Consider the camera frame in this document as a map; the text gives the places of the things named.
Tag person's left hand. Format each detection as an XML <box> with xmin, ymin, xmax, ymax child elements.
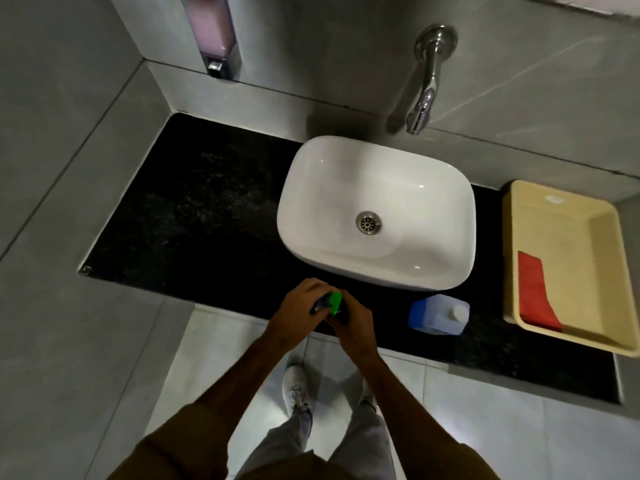
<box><xmin>267</xmin><ymin>278</ymin><xmax>337</xmax><ymax>352</ymax></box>

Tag person's right hand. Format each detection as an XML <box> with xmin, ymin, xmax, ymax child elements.
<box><xmin>327</xmin><ymin>291</ymin><xmax>380</xmax><ymax>362</ymax></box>

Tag blue bottle with green cap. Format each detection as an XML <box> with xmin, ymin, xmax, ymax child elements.
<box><xmin>310</xmin><ymin>291</ymin><xmax>349</xmax><ymax>325</ymax></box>

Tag person's left forearm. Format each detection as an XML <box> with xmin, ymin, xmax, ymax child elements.
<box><xmin>192</xmin><ymin>332</ymin><xmax>307</xmax><ymax>435</ymax></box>

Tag person's right forearm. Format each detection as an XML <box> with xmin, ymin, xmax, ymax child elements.
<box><xmin>352</xmin><ymin>345</ymin><xmax>463</xmax><ymax>468</ymax></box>

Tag chrome sink drain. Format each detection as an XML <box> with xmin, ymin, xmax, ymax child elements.
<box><xmin>355</xmin><ymin>211</ymin><xmax>382</xmax><ymax>236</ymax></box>

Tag person's right white shoe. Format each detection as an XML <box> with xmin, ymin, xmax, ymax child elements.
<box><xmin>355</xmin><ymin>377</ymin><xmax>378</xmax><ymax>410</ymax></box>

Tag person's white shoe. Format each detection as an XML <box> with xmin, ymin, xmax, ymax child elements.
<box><xmin>355</xmin><ymin>377</ymin><xmax>378</xmax><ymax>410</ymax></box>
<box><xmin>282</xmin><ymin>365</ymin><xmax>313</xmax><ymax>418</ymax></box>

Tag person's left white shoe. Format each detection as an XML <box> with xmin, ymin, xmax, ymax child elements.
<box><xmin>282</xmin><ymin>365</ymin><xmax>313</xmax><ymax>418</ymax></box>

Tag translucent blue plastic bottle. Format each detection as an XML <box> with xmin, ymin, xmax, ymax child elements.
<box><xmin>408</xmin><ymin>294</ymin><xmax>471</xmax><ymax>336</ymax></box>

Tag white ceramic wash basin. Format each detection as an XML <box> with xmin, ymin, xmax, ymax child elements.
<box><xmin>276</xmin><ymin>136</ymin><xmax>476</xmax><ymax>292</ymax></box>

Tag person's grey trousers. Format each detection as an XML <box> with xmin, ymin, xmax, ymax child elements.
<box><xmin>235</xmin><ymin>402</ymin><xmax>398</xmax><ymax>480</ymax></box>

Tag red cloth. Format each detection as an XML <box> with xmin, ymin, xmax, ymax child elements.
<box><xmin>517</xmin><ymin>251</ymin><xmax>565</xmax><ymax>332</ymax></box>

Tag beige plastic tray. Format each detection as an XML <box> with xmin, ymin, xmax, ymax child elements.
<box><xmin>502</xmin><ymin>180</ymin><xmax>640</xmax><ymax>358</ymax></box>

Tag chrome wall faucet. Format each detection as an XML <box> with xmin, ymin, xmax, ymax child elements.
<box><xmin>405</xmin><ymin>24</ymin><xmax>459</xmax><ymax>136</ymax></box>

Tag wall soap dispenser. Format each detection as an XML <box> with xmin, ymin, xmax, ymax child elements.
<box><xmin>184</xmin><ymin>0</ymin><xmax>243</xmax><ymax>79</ymax></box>

